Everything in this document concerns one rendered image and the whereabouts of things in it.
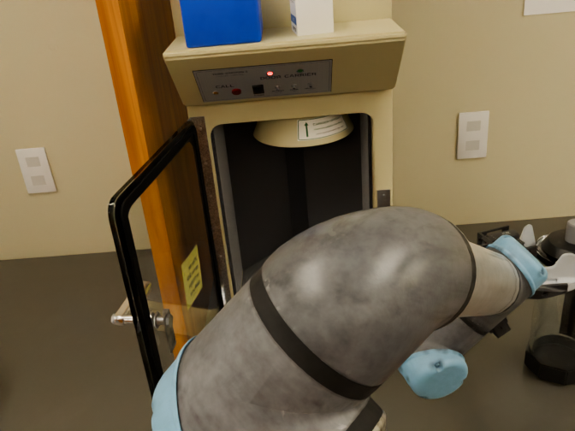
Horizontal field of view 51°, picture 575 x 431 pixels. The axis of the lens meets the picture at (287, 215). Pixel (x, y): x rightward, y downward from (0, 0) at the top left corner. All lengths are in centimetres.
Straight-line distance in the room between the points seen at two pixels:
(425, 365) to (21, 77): 110
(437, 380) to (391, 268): 41
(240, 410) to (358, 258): 12
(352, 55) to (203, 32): 20
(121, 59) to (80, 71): 59
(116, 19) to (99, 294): 72
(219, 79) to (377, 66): 22
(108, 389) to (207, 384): 74
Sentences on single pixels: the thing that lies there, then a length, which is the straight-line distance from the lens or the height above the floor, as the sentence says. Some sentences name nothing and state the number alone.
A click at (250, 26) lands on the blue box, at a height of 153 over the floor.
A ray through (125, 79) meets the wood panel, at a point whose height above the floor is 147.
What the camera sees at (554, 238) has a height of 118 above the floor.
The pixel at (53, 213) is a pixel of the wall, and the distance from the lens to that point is 160.
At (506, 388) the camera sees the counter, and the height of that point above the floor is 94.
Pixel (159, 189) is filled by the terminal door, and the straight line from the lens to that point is 81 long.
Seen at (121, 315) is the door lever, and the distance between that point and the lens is 82.
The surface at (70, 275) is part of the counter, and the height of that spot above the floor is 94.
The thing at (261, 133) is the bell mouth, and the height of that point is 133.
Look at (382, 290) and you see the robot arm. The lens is 37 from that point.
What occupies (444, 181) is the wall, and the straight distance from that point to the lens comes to 152.
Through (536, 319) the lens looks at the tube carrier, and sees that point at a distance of 106.
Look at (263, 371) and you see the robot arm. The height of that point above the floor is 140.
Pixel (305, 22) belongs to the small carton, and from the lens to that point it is 84.
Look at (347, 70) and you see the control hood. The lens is 87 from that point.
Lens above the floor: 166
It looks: 26 degrees down
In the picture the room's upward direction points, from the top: 5 degrees counter-clockwise
